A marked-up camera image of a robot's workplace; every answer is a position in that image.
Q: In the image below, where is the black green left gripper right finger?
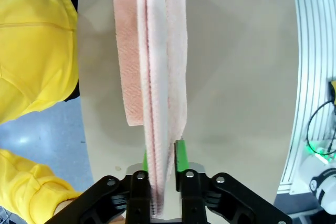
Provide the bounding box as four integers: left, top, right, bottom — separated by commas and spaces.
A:
174, 139, 292, 224

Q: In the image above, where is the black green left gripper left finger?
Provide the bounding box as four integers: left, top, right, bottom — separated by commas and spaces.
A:
48, 150, 152, 224

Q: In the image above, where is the pink towel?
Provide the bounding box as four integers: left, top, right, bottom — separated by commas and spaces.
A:
112, 0, 190, 220

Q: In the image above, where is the person's right forearm yellow sleeve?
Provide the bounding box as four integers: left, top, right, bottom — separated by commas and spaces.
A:
0, 148, 82, 224

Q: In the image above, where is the person's right hand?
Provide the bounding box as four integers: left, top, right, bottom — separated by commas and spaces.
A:
53, 199, 75, 217

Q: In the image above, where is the yellow black connector box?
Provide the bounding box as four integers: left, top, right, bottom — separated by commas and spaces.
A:
329, 80, 336, 104

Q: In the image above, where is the person in yellow hoodie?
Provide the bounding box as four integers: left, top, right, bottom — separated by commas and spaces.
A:
0, 0, 80, 125

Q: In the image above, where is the white ribbed robot mounting platform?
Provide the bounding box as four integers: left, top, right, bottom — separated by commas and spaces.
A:
277, 0, 336, 196

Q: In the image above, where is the black cable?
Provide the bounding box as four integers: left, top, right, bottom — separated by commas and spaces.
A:
306, 100, 336, 157

